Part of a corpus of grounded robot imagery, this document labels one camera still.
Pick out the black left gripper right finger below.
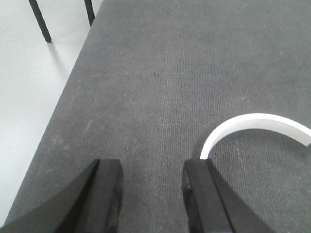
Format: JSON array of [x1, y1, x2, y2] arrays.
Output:
[[182, 159, 273, 233]]

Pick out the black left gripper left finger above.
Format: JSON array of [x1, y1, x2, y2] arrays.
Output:
[[0, 159, 123, 233]]

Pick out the dark grey table mat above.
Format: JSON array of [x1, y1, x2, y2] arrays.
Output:
[[6, 0, 311, 233]]

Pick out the black table leg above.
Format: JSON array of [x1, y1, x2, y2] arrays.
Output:
[[29, 0, 52, 43], [84, 0, 95, 26]]

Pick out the white curved PVC pipe piece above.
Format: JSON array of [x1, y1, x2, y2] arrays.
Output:
[[200, 113, 311, 160]]

